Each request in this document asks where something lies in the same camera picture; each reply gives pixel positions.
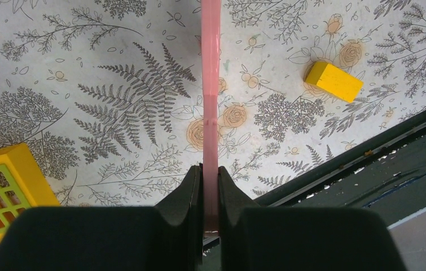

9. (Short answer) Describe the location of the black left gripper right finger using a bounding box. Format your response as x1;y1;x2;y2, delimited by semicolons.
218;167;406;270

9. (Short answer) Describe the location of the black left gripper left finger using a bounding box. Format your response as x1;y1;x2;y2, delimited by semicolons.
0;165;203;270

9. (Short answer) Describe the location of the yellow window toy brick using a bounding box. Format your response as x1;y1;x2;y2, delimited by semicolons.
0;143;60;241

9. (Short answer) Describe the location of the pink hand brush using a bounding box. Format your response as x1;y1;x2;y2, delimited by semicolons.
201;0;221;237

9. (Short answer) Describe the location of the small yellow block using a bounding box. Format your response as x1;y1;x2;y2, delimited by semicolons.
304;62;363;103

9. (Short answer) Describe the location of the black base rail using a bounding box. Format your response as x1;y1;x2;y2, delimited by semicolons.
201;97;426;248

